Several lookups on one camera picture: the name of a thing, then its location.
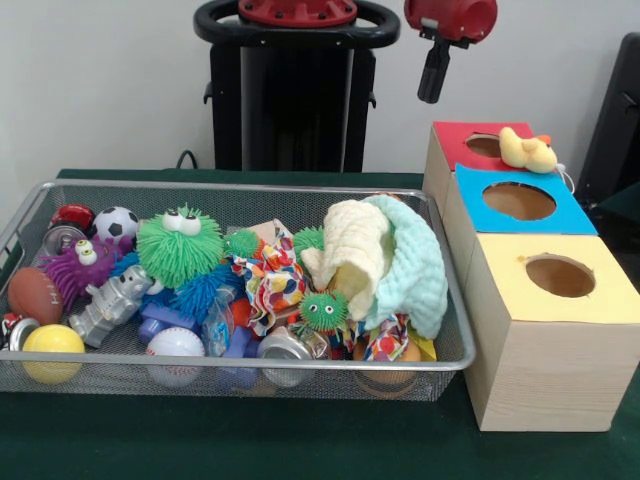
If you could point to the cream waffle cloth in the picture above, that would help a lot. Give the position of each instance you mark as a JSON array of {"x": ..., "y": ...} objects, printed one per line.
[{"x": 355, "y": 240}]

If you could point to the yellow duck plush toy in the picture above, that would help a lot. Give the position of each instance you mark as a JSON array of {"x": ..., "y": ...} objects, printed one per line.
[{"x": 530, "y": 152}]

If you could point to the green spiky googly-eyed ball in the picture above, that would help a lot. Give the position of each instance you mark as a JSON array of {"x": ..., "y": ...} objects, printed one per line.
[{"x": 180, "y": 255}]

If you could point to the purple spiky googly-eyed toy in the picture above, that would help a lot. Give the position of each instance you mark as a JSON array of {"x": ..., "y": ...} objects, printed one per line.
[{"x": 70, "y": 272}]

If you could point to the silver toy robot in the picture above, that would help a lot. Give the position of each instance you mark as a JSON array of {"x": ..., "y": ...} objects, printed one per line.
[{"x": 110, "y": 305}]

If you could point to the mint waffle cloth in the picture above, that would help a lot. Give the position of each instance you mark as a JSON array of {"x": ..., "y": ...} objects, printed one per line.
[{"x": 420, "y": 270}]

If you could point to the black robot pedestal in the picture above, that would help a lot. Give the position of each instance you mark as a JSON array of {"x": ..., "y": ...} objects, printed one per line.
[{"x": 300, "y": 100}]

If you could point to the dark green table cloth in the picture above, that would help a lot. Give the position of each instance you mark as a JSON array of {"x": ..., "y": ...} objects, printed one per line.
[
  {"x": 625, "y": 200},
  {"x": 250, "y": 440}
]

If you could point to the white baseball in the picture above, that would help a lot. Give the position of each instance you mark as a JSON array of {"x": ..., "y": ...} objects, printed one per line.
[{"x": 175, "y": 345}]

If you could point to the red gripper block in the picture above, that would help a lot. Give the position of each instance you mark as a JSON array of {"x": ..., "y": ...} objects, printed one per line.
[{"x": 450, "y": 20}]

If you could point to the wooden box with three holes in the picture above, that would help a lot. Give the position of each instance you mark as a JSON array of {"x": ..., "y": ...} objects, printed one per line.
[{"x": 550, "y": 370}]

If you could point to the brown toy football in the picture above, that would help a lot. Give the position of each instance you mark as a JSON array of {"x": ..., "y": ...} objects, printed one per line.
[{"x": 32, "y": 295}]

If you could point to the yellow ball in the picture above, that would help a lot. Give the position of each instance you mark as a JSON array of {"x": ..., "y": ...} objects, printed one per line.
[{"x": 52, "y": 345}]

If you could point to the colourful patterned cloth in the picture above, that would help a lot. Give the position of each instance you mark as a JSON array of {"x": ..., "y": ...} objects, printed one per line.
[{"x": 277, "y": 285}]

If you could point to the spiky multicolour caterpillar toy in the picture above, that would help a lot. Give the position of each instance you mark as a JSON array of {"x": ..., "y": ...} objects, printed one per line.
[{"x": 322, "y": 310}]

